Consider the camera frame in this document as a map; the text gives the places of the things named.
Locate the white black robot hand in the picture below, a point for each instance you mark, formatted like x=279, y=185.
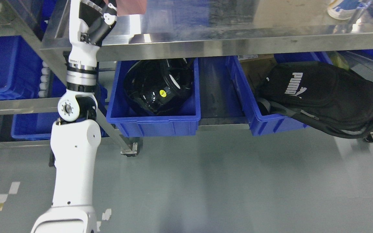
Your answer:
x=90, y=21

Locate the pink plastic storage box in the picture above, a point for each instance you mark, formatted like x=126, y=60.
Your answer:
x=131, y=7

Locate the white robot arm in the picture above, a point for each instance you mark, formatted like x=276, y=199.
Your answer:
x=75, y=138

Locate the stainless steel table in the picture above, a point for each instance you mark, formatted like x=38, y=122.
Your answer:
x=213, y=28

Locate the blue bin far left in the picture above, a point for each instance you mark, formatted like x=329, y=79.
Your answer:
x=20, y=69

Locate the black glossy helmet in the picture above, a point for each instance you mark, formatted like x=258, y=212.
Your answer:
x=159, y=87

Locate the blue bin with helmet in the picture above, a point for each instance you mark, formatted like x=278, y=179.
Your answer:
x=182, y=123

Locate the blue bin lower left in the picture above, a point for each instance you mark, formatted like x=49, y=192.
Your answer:
x=38, y=126

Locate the blue bin with backpack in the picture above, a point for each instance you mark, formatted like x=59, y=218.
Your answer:
x=262, y=124

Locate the black Puma backpack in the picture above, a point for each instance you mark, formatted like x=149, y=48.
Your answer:
x=330, y=99

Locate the white blue cup left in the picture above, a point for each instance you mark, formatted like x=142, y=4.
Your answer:
x=342, y=9

